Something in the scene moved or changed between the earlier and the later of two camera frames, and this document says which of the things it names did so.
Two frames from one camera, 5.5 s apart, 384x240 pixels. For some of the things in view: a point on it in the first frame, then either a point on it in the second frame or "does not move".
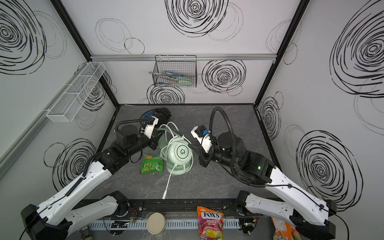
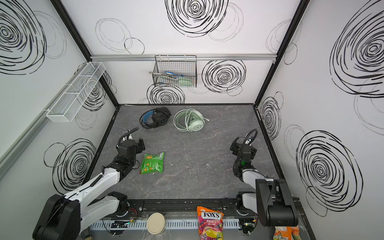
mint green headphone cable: (181, 135) to (189, 120)
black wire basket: (175, 71) does not move
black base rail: (179, 207) does not move
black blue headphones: (162, 113) does not move
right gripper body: (202, 155) to (235, 146)
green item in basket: (184, 81) does not move
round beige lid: (156, 223) does not move
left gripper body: (155, 141) to (139, 145)
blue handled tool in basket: (169, 73) does not move
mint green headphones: (176, 151) to (192, 120)
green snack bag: (151, 163) does not move
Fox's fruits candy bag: (210, 223) does not move
